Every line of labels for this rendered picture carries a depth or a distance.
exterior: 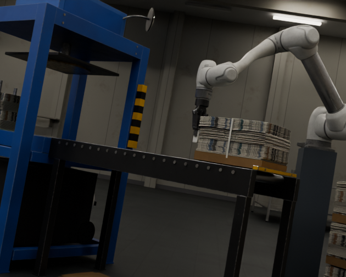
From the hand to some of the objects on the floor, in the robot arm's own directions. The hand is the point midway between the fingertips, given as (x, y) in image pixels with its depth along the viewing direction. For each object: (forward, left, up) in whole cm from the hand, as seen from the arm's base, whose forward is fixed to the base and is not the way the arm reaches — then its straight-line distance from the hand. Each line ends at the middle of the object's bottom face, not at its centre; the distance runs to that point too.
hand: (196, 136), depth 270 cm
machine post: (-116, -102, -93) cm, 181 cm away
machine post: (-10, -98, -93) cm, 136 cm away
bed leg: (+46, +27, -93) cm, 108 cm away
